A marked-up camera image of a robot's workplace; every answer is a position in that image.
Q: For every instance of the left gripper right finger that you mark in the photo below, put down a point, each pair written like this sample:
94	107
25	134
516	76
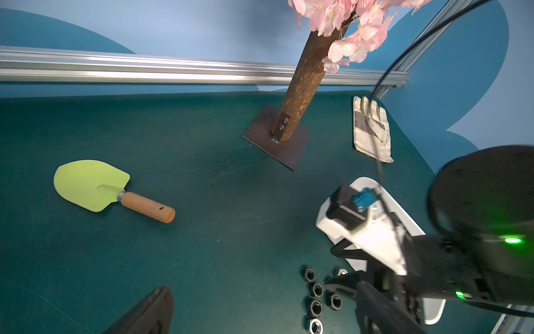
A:
376	314

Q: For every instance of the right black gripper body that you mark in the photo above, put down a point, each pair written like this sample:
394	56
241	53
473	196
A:
396	288

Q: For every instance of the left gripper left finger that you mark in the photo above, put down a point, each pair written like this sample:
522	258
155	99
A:
153	314

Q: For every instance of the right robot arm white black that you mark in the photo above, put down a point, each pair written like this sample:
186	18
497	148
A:
481	206

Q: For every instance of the white storage box tray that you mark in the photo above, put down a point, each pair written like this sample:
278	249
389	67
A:
433	308

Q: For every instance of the steel nut on table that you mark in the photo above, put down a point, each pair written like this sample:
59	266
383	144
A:
316	290
314	308
334	301

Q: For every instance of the steel nut pile right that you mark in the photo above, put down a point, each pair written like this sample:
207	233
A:
309	275

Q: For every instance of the grey work glove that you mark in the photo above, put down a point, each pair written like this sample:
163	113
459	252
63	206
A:
371	130

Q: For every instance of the pink cherry blossom tree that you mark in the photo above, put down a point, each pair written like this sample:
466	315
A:
342	32

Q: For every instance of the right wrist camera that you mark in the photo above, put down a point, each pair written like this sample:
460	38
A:
361	218

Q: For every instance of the green toy shovel wooden handle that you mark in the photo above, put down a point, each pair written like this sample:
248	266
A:
94	185

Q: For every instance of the aluminium frame right post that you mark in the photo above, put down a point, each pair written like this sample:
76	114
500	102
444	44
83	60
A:
423	41

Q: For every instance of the aluminium frame back bar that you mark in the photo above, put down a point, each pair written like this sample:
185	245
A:
24	64

